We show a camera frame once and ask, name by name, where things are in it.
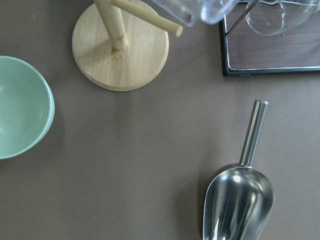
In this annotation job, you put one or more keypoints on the wooden cup stand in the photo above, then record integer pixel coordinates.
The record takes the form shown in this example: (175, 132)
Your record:
(122, 45)

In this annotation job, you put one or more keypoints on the green ceramic bowl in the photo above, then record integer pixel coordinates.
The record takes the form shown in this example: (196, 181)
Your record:
(27, 107)

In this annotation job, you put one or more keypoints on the steel ice scoop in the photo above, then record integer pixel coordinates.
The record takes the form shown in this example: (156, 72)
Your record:
(239, 199)

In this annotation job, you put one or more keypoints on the clear glass pitcher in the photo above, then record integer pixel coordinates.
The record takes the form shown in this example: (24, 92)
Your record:
(272, 17)

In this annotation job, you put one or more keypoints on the dark wooden tray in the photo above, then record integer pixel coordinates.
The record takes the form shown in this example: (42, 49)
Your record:
(245, 52)

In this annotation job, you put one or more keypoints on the clear glass cup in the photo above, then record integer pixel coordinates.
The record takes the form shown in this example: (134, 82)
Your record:
(189, 11)

